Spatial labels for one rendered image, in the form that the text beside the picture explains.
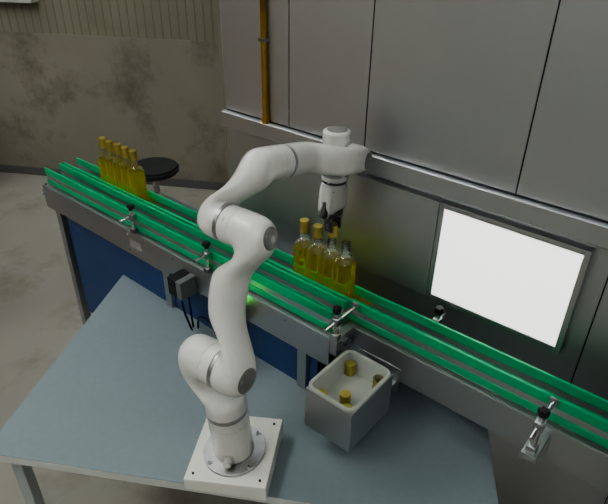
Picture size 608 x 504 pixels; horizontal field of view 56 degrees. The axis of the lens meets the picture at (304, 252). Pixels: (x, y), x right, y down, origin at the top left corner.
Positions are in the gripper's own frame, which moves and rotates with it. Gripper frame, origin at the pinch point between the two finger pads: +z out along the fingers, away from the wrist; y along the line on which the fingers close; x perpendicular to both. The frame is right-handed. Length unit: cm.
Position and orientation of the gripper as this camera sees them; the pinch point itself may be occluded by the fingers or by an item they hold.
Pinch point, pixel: (332, 223)
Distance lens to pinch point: 183.3
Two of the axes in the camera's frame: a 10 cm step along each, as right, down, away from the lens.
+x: 7.8, 3.4, -5.3
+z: -0.1, 8.6, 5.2
